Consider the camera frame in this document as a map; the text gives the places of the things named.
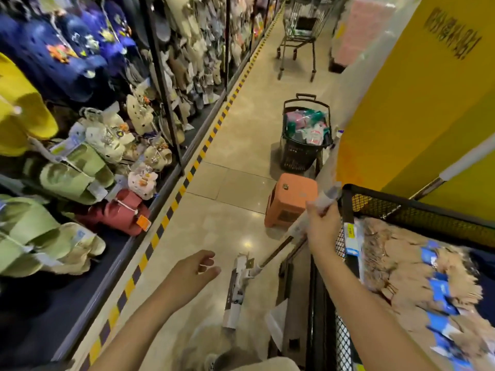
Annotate person's right hand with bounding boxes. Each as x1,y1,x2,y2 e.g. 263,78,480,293
305,201,343,254

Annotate person's left hand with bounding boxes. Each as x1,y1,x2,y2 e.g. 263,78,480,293
166,250,222,303

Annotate mop with handle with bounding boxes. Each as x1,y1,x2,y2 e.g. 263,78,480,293
221,127,345,331

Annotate person's right forearm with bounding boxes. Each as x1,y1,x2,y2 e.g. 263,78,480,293
309,247,439,371

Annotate person's left forearm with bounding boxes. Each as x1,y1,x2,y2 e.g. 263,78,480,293
88,284,182,371

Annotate orange plastic stool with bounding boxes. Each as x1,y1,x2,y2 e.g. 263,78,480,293
264,173,319,229

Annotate black shopping basket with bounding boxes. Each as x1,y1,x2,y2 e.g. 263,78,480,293
279,93,334,173

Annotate white paper label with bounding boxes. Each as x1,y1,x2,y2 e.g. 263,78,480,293
265,298,289,353

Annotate pink and green packets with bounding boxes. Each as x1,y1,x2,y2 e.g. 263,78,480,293
285,109,330,146

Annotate black mesh cart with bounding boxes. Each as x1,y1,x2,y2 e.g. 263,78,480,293
306,184,495,371

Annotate pile of beige mop pads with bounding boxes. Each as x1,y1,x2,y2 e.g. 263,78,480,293
343,217,495,371

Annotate red slipper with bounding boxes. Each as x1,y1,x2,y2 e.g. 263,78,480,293
75,189,151,237

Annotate cream clog with charms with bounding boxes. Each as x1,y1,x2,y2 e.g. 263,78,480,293
79,108,136,163
141,137,173,171
128,166,159,200
126,86,156,136

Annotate beige slipper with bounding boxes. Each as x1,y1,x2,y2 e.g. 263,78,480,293
43,222,107,275

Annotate white and metal mop pole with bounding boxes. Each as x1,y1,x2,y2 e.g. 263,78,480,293
409,133,495,200

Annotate yellow display panel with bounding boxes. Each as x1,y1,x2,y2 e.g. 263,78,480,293
336,0,495,221

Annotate green slipper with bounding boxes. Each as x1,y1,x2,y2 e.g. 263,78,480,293
39,161,102,206
58,143,116,190
0,195,62,248
0,232,51,278

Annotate metal shopping trolley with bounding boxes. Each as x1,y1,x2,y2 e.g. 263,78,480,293
276,0,341,83

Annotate stack of pink goods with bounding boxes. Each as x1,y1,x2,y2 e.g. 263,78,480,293
329,0,399,74

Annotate rack of pale hanging goods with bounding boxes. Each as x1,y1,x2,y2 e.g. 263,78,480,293
228,0,285,68

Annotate rack of beige slippers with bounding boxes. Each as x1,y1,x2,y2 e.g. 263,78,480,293
149,0,227,145

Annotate yellow slipper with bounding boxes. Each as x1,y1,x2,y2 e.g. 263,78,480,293
0,53,59,157

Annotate row of navy clogs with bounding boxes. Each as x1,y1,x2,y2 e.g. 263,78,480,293
0,0,138,105

